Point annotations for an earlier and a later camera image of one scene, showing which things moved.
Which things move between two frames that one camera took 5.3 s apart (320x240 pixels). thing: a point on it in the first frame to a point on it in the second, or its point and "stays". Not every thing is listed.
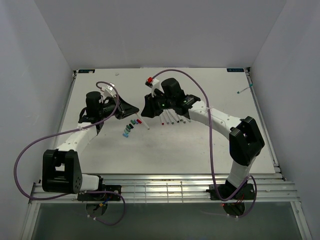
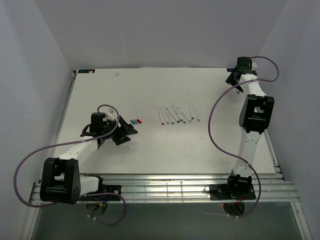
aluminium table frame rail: (268, 188) stays
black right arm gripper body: (167, 102) to (236, 69)
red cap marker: (162, 120) stays
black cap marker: (176, 117) stays
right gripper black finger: (153, 107) to (233, 78)
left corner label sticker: (86, 71) stays
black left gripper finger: (125, 109) to (126, 128)
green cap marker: (171, 117) stays
